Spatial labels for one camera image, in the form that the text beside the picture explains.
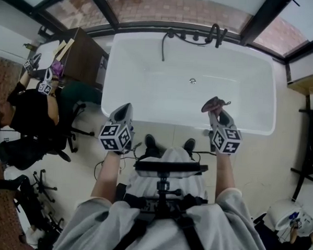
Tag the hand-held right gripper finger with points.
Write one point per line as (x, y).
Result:
(214, 122)
(227, 121)

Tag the person's left black shoe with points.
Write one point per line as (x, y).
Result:
(150, 142)

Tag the person's black shoe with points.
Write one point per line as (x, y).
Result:
(150, 142)
(189, 145)

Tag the person's white garment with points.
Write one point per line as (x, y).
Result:
(175, 157)

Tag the white bathtub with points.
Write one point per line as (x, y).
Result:
(173, 102)

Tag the black sink faucet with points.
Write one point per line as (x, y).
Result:
(43, 32)

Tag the person's grey shirt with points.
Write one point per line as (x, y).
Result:
(101, 223)

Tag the black window frame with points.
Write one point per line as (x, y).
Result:
(100, 4)

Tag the black faucet knob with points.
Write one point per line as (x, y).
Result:
(196, 35)
(183, 34)

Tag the dark wooden cabinet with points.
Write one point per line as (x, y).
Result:
(84, 58)

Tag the black faucet spout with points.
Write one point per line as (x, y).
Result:
(211, 33)

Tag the reddish brown cloth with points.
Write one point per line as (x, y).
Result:
(211, 103)

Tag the black office chair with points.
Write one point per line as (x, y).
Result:
(21, 151)

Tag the wooden table with black frame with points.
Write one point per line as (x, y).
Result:
(305, 85)

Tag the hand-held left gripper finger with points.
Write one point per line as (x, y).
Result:
(129, 117)
(116, 114)

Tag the person's left forearm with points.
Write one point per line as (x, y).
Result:
(105, 176)

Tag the pile of black chair parts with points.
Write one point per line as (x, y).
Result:
(24, 203)

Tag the purple cloth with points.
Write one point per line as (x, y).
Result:
(57, 68)

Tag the black star chair base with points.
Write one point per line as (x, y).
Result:
(54, 222)
(44, 186)

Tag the black hand shower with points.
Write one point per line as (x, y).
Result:
(220, 39)

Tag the light wooden board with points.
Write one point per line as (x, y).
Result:
(63, 49)

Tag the black chest camera mount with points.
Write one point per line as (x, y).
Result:
(170, 166)

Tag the person's right black shoe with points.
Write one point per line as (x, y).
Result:
(189, 145)

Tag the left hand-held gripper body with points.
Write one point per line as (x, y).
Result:
(114, 136)

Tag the white sink basin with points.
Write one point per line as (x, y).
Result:
(46, 53)

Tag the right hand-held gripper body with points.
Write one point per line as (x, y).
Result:
(225, 141)

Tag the person's right forearm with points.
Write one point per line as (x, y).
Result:
(225, 175)

